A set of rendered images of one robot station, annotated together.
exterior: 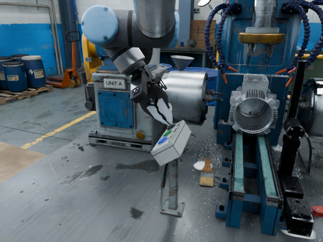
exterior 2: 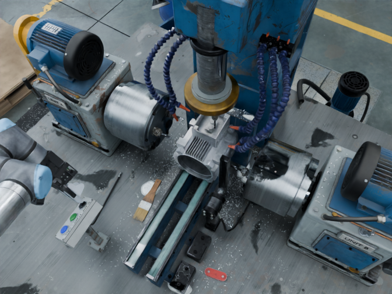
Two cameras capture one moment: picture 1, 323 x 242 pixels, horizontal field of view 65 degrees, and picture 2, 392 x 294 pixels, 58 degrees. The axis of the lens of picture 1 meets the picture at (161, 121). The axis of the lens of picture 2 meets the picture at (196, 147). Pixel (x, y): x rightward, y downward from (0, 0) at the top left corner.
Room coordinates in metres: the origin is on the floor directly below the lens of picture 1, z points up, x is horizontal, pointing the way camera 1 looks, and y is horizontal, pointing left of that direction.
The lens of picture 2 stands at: (0.39, -0.55, 2.23)
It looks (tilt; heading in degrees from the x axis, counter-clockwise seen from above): 60 degrees down; 15
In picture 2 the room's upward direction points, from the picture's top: 3 degrees counter-clockwise
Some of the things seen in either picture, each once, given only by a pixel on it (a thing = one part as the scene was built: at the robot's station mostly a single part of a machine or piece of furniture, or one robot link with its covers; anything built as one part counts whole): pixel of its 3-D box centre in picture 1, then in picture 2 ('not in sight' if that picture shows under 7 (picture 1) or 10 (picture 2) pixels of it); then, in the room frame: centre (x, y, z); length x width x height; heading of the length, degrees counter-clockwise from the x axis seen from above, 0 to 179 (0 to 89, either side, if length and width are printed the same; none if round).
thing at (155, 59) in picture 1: (150, 56); not in sight; (3.14, 0.13, 0.99); 0.24 x 0.22 x 0.24; 68
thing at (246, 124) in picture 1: (252, 108); (206, 147); (1.08, -0.41, 1.02); 0.20 x 0.19 x 0.19; 163
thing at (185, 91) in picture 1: (175, 97); (131, 110); (1.18, -0.07, 1.04); 0.37 x 0.25 x 0.25; 74
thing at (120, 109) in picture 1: (129, 103); (88, 97); (1.25, 0.17, 0.99); 0.35 x 0.31 x 0.37; 74
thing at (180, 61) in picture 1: (182, 68); not in sight; (2.65, -0.22, 0.93); 0.25 x 0.24 x 0.25; 158
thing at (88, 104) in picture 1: (93, 91); (42, 91); (1.19, 0.33, 1.07); 0.08 x 0.07 x 0.20; 164
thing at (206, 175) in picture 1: (206, 171); (148, 199); (0.90, -0.19, 0.80); 0.21 x 0.05 x 0.01; 169
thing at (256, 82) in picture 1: (254, 86); (211, 126); (1.12, -0.42, 1.11); 0.12 x 0.11 x 0.07; 163
